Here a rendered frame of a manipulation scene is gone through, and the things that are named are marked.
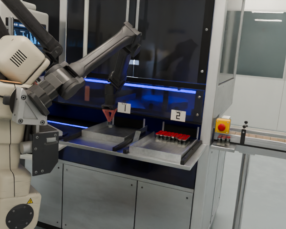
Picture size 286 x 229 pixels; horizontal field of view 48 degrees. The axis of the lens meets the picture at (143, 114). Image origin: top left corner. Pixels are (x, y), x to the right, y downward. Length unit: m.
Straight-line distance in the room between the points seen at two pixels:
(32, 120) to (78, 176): 1.20
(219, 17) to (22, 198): 1.26
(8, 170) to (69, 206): 1.12
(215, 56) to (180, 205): 0.89
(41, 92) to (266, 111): 5.62
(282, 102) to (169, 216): 4.66
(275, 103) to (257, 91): 0.39
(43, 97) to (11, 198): 0.42
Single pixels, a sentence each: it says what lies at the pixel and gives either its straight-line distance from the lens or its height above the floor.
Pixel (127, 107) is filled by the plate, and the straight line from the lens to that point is 1.92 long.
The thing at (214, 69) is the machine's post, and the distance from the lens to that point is 1.76.
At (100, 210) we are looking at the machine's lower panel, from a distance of 2.23.
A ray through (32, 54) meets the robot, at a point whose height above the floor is 1.33.
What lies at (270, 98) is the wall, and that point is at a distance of 6.37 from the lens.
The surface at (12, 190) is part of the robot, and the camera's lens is 1.28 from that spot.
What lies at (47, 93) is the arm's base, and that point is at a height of 1.21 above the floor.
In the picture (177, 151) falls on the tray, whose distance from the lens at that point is 1.63.
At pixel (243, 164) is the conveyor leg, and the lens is 1.98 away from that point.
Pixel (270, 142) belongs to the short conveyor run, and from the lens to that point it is 1.89.
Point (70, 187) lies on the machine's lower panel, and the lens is 2.29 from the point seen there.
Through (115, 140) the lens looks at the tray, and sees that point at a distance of 1.70.
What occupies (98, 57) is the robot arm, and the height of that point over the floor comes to 1.33.
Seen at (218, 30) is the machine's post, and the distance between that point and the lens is 1.76.
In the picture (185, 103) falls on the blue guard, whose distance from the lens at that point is 1.80.
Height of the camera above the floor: 1.37
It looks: 11 degrees down
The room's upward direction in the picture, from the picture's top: 4 degrees clockwise
